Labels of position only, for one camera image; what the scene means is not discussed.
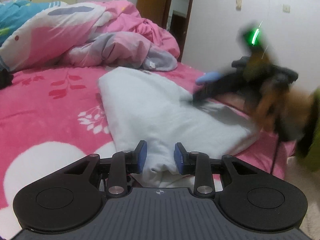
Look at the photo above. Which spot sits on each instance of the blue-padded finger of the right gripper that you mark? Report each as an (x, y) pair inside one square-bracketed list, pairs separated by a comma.
[(208, 77)]

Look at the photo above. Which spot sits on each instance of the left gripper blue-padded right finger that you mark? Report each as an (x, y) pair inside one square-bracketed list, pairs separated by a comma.
[(196, 164)]

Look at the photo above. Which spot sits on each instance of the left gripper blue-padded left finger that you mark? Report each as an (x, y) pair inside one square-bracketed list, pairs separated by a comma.
[(121, 165)]

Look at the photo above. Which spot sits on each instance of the white garment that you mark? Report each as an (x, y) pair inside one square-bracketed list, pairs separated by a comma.
[(145, 106)]

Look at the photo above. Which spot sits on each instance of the green fleece sleeve forearm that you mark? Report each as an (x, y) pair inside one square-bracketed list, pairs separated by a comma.
[(308, 146)]

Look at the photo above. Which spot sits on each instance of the person's right hand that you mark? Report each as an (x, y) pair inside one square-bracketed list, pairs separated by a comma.
[(293, 105)]

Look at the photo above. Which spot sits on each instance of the pink floral bed sheet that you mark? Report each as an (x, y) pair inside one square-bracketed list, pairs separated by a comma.
[(51, 117)]

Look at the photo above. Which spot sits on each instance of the brown wooden door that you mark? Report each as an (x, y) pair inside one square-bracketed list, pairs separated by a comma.
[(158, 12)]

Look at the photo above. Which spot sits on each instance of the black garment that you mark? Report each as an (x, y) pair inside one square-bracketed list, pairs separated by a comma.
[(6, 79)]

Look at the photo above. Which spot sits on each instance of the pink white blue duvet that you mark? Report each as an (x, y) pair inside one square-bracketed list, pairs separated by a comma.
[(83, 34)]

